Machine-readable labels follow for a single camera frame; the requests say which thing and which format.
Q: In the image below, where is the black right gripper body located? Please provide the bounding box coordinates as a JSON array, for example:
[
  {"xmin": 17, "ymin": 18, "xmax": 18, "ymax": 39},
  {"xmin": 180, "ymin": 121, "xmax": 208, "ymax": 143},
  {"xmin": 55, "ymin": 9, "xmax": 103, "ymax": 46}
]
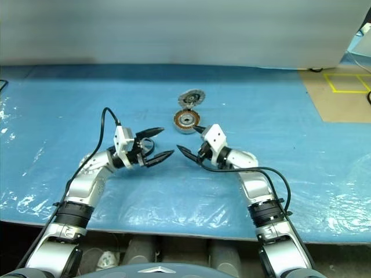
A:
[{"xmin": 197, "ymin": 141, "xmax": 214, "ymax": 169}]

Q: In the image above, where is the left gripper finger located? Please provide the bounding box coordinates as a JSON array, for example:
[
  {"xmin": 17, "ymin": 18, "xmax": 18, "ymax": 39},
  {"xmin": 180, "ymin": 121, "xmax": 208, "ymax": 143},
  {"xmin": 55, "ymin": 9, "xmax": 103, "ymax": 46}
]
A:
[
  {"xmin": 144, "ymin": 149, "xmax": 176, "ymax": 169},
  {"xmin": 134, "ymin": 126, "xmax": 165, "ymax": 140}
]

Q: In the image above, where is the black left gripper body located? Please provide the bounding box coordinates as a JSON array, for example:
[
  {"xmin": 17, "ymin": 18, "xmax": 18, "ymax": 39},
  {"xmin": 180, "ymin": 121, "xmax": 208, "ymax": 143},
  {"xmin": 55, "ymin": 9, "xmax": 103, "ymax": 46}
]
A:
[{"xmin": 127, "ymin": 137, "xmax": 155, "ymax": 169}]

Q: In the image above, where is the round metal mechanical part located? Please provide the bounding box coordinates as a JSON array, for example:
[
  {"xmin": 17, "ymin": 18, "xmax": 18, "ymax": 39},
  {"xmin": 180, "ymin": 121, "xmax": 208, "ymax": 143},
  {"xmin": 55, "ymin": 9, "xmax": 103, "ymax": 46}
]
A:
[{"xmin": 173, "ymin": 110, "xmax": 202, "ymax": 136}]

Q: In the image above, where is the silver motor rotor cover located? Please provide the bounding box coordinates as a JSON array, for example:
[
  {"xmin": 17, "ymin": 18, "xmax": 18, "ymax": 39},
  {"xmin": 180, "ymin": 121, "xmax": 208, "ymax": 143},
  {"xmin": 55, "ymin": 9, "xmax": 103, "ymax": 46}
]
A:
[{"xmin": 177, "ymin": 89, "xmax": 206, "ymax": 110}]

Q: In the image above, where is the blue table mat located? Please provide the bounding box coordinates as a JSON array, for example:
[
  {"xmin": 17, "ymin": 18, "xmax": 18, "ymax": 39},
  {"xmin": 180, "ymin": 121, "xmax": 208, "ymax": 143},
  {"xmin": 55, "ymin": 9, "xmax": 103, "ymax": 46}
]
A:
[{"xmin": 0, "ymin": 62, "xmax": 371, "ymax": 247}]

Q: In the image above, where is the grey rounded cylinder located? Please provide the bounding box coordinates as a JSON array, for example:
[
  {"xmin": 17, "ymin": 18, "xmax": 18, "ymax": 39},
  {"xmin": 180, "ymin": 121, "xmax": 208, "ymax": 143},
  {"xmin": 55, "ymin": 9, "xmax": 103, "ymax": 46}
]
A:
[
  {"xmin": 126, "ymin": 236, "xmax": 159, "ymax": 266},
  {"xmin": 208, "ymin": 239, "xmax": 243, "ymax": 272}
]

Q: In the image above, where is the white backdrop board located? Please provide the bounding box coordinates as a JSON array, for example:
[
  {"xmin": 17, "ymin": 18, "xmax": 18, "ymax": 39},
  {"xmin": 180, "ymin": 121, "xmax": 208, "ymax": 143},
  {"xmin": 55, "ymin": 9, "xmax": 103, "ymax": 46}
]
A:
[{"xmin": 0, "ymin": 0, "xmax": 370, "ymax": 71}]

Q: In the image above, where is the brown cardboard sheet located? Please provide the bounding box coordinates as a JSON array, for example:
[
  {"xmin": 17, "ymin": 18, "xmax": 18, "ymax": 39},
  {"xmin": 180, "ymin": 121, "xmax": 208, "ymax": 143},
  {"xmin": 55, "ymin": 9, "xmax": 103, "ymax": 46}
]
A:
[{"xmin": 298, "ymin": 65, "xmax": 371, "ymax": 122}]

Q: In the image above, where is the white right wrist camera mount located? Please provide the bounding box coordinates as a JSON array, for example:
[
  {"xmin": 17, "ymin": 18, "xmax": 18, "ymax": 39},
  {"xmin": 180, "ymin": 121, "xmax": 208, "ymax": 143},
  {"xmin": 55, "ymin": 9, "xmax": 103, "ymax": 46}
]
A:
[{"xmin": 201, "ymin": 123, "xmax": 227, "ymax": 169}]

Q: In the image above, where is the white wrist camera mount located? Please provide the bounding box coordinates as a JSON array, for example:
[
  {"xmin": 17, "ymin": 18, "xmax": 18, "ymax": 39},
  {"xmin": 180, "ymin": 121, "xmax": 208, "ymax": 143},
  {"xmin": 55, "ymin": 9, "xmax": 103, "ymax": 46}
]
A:
[
  {"xmin": 114, "ymin": 125, "xmax": 136, "ymax": 169},
  {"xmin": 201, "ymin": 123, "xmax": 227, "ymax": 169}
]

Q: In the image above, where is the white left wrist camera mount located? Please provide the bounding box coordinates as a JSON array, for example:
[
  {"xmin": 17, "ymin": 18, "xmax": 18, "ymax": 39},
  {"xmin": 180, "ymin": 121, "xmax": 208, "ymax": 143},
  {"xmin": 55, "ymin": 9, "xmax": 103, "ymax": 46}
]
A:
[{"xmin": 114, "ymin": 125, "xmax": 136, "ymax": 169}]

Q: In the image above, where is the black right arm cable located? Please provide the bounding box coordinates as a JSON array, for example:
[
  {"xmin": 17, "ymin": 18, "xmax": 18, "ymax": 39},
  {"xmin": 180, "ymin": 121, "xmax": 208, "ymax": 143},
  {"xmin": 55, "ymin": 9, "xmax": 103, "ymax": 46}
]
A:
[{"xmin": 198, "ymin": 158, "xmax": 292, "ymax": 218}]

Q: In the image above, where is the small white bracket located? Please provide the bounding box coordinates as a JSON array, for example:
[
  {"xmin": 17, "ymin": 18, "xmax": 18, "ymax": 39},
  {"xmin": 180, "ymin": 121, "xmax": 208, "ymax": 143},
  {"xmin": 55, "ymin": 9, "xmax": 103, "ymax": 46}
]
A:
[{"xmin": 97, "ymin": 250, "xmax": 118, "ymax": 269}]

